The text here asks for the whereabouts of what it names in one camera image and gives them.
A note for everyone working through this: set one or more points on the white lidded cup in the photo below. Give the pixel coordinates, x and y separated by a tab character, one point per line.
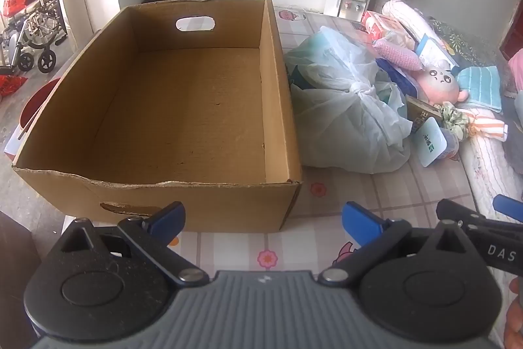
429	140

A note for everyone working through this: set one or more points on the green scrunchie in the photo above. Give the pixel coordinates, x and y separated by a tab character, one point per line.
451	118

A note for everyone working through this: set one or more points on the light blue bandage box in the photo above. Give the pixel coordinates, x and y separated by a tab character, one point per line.
437	50

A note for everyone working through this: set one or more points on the cardboard box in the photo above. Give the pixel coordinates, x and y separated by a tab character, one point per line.
184	107

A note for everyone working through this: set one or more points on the teal checked towel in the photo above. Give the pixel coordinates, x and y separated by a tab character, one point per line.
480	85

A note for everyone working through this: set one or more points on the brown drink carton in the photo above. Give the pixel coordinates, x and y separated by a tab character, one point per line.
423	112

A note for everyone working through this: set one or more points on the orange striped cloth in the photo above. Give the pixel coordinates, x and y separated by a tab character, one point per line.
488	124

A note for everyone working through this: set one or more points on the pink cloth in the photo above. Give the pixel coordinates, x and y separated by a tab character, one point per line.
517	71

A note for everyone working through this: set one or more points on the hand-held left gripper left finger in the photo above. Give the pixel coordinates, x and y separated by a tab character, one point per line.
167	216

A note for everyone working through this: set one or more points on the red tissue pack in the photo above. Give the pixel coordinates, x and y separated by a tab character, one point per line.
380	26

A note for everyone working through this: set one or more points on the wheelchair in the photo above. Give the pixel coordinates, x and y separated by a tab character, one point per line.
36	38

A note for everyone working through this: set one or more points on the white quilted mattress pad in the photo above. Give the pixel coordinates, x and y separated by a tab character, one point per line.
490	169

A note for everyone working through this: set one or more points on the blue wet wipes pack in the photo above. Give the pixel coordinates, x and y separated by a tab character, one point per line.
402	81

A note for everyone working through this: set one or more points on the translucent plastic bag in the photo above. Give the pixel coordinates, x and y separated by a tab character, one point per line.
347	120

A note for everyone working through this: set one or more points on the person's right hand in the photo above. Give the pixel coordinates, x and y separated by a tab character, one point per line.
515	312

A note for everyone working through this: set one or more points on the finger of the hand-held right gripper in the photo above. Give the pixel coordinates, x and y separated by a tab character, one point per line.
510	208
453	212

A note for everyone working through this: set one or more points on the dark red wooden door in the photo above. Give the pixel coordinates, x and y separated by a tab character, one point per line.
512	34

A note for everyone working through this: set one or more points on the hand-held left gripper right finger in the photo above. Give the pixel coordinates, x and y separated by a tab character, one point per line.
359	226

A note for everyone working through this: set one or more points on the red basin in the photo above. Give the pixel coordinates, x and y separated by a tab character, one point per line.
34	103

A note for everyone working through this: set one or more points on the dark floral quilt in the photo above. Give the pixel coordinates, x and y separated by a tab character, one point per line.
470	42

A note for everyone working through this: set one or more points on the pink plush toy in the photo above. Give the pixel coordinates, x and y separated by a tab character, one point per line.
439	81

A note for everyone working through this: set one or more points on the white stitched plush pillow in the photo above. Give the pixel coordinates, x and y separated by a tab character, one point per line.
412	20

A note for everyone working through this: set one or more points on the crumpled red plastic bag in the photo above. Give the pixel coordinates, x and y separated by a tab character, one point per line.
12	85

